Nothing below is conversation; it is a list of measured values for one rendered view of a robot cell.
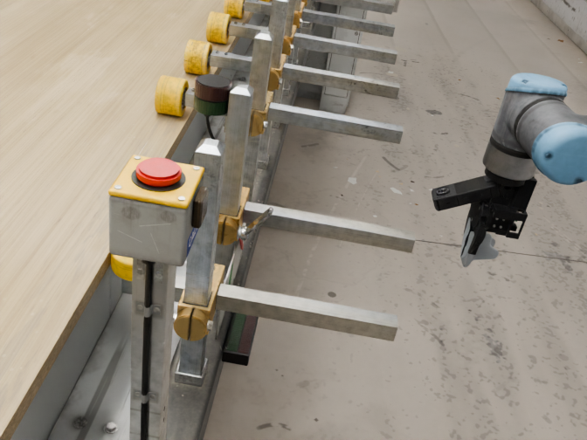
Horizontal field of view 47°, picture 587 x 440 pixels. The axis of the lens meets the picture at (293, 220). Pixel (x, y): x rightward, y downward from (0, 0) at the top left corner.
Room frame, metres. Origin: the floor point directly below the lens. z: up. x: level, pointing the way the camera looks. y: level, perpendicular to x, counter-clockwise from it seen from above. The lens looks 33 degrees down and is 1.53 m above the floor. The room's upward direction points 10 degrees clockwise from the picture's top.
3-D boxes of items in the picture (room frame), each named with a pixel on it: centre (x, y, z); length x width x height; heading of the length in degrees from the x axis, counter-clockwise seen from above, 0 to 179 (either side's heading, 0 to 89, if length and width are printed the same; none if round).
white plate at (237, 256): (0.99, 0.10, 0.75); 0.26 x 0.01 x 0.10; 179
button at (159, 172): (0.51, 0.13, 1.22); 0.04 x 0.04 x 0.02
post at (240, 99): (1.02, 0.12, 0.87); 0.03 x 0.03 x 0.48; 89
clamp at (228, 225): (1.05, 0.12, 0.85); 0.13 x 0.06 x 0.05; 179
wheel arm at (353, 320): (0.81, 0.03, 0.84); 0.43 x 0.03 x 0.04; 89
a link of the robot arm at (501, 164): (1.06, -0.35, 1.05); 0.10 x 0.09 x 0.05; 1
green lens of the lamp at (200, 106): (1.03, 0.17, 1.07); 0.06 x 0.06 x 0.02
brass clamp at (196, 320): (0.80, 0.12, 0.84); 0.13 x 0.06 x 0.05; 179
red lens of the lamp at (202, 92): (1.03, 0.17, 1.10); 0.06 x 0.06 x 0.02
